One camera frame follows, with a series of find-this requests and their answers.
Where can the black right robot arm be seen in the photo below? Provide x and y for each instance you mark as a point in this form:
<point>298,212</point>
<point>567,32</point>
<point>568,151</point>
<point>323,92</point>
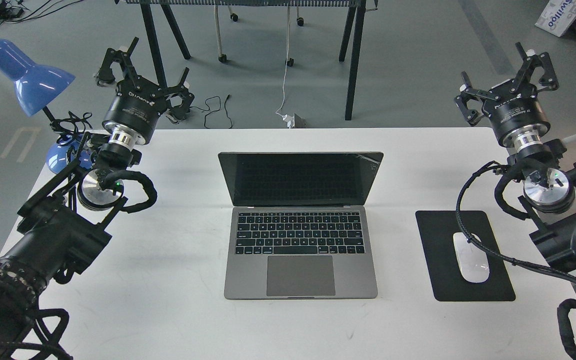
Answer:
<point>532,184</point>

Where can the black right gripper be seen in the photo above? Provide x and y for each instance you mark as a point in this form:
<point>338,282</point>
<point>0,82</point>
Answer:
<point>515,112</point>

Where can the black mouse pad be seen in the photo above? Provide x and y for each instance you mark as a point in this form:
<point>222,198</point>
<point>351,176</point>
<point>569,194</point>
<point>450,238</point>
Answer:
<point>436,229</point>

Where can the white computer mouse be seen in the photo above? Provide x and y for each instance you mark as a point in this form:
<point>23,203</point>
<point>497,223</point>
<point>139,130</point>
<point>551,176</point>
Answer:
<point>472,262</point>

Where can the white power adapter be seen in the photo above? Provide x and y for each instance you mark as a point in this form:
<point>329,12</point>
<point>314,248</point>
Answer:
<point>294,121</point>

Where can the black metal frame table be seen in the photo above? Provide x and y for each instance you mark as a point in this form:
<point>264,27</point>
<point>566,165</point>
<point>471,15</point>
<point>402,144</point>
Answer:
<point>191,23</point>

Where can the grey open laptop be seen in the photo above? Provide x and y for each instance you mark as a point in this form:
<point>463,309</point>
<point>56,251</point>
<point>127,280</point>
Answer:
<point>299,228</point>

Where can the cardboard box with blue print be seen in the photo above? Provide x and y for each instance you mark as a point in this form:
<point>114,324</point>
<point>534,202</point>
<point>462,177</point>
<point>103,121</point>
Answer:
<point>557,17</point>

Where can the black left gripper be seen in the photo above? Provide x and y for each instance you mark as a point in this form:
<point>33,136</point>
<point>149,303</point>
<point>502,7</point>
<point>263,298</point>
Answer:
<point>139,103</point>

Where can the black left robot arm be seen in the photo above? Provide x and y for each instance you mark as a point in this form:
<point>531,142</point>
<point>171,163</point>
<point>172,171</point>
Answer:
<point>63,225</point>

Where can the blue desk lamp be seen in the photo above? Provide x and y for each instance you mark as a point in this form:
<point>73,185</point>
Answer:
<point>36,85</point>

